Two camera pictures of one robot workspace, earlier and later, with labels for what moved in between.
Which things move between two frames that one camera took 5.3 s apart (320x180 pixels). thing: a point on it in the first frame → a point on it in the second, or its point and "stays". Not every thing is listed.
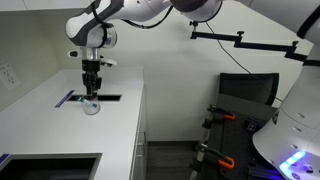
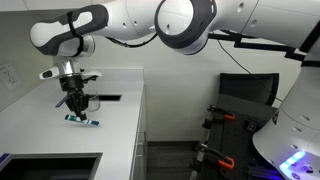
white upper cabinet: (43, 8) stays
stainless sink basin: (49, 166) stays
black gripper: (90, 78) → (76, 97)
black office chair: (247, 94) stays
